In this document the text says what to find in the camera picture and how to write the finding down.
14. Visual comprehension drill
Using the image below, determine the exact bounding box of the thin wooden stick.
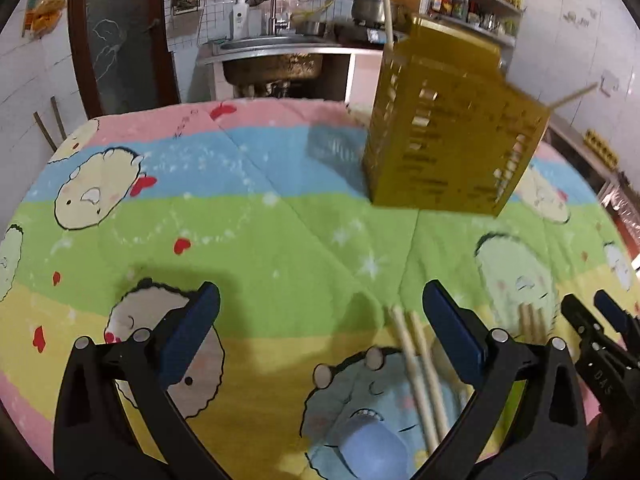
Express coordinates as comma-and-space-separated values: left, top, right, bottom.
34, 111, 57, 153
50, 96, 68, 141

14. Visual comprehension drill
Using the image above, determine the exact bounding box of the hanging plastic bag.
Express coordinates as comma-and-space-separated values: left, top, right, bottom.
22, 0, 68, 38

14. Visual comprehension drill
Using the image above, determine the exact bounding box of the steel kitchen counter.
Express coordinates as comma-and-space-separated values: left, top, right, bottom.
545, 110, 628, 196

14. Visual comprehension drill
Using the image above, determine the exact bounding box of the yellow perforated utensil holder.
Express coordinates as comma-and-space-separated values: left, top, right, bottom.
362, 14, 551, 217

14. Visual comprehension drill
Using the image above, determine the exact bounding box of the white soap bottle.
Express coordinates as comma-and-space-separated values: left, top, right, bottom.
231, 0, 251, 40

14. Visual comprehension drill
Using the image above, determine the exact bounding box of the pale blue spoon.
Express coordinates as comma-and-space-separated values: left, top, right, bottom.
337, 417, 413, 480

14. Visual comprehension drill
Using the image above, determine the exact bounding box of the brown door with glass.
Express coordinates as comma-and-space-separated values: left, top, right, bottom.
67, 0, 181, 118

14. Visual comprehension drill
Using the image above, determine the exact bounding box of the person's right forearm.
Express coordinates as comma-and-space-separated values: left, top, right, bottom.
587, 402, 633, 466

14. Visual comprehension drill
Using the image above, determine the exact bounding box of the steel cooking pot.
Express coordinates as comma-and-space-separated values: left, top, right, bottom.
346, 0, 387, 26

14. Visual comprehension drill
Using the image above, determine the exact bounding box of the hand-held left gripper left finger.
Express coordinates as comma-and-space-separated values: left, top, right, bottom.
52, 281, 231, 480

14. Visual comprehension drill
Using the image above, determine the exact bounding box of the steel faucet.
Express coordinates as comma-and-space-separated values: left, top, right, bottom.
265, 0, 292, 36

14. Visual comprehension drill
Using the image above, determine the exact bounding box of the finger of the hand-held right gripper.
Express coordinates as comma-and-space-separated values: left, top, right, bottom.
593, 290, 640, 356
560, 294, 640, 411

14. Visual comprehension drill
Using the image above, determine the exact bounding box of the yellow egg carton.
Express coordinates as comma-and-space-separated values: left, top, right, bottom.
585, 130, 619, 167

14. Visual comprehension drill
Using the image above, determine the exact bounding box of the steel corner shelf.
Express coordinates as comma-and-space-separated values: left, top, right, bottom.
427, 0, 526, 48

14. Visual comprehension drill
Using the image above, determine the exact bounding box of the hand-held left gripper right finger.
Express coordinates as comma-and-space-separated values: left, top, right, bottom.
412, 280, 590, 480

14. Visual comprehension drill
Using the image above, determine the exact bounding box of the steel kitchen sink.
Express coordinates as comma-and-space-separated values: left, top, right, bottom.
197, 35, 353, 100

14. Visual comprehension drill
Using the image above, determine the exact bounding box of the colourful cartoon printed blanket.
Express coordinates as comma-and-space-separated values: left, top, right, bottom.
0, 100, 640, 480

